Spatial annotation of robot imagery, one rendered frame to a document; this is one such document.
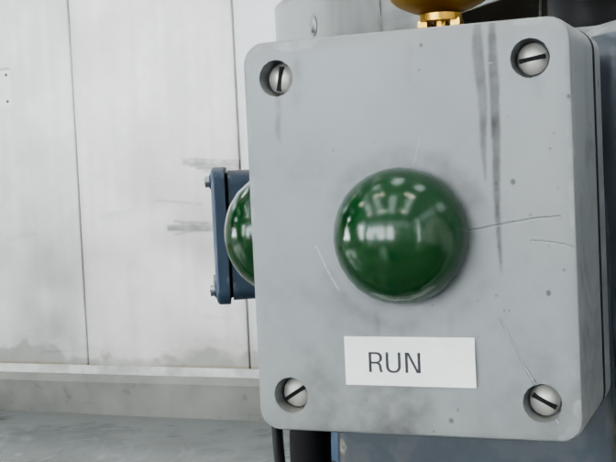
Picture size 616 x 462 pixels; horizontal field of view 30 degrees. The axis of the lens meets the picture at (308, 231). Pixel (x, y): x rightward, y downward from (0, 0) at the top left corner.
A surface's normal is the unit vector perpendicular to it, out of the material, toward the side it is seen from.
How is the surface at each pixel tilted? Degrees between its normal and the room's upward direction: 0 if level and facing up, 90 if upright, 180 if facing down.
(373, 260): 104
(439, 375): 90
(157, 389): 90
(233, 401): 90
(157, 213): 90
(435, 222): 78
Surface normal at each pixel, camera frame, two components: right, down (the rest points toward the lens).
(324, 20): -0.96, 0.06
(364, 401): -0.37, 0.07
